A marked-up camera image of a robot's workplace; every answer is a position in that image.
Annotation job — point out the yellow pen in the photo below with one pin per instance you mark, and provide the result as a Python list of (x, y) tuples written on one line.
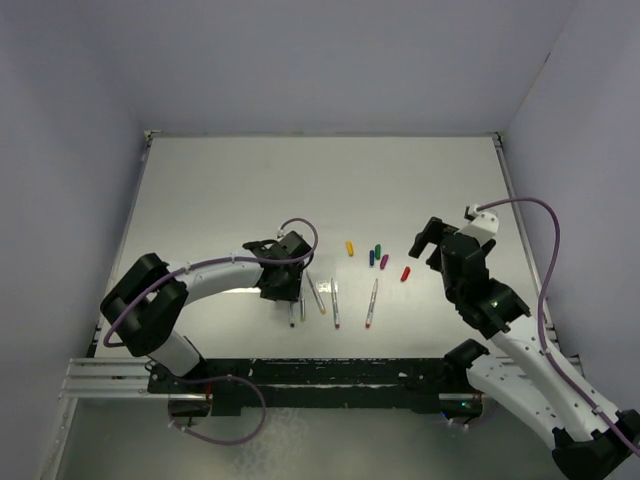
[(316, 294)]

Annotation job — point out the red pen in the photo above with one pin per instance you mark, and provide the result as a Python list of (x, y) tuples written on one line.
[(371, 305)]

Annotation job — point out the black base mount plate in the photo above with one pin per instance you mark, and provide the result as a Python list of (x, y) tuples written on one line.
[(225, 387)]

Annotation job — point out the purple pen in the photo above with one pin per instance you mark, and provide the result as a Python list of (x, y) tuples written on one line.
[(335, 304)]

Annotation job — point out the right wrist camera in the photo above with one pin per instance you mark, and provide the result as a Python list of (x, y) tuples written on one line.
[(481, 225)]

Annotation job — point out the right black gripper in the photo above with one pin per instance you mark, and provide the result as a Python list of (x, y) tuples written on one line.
[(433, 231)]

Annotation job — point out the red pen cap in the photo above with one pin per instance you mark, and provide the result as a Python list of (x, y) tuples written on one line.
[(405, 274)]

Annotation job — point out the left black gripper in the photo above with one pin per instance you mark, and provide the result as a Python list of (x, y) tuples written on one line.
[(291, 292)]

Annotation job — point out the blue pen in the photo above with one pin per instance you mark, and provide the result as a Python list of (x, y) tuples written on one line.
[(292, 314)]

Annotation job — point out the aluminium rail frame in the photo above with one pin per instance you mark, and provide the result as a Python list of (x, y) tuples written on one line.
[(106, 378)]

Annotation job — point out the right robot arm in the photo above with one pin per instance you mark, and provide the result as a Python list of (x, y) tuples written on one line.
[(588, 435)]

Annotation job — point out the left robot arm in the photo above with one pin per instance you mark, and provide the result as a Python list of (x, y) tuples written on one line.
[(144, 306)]

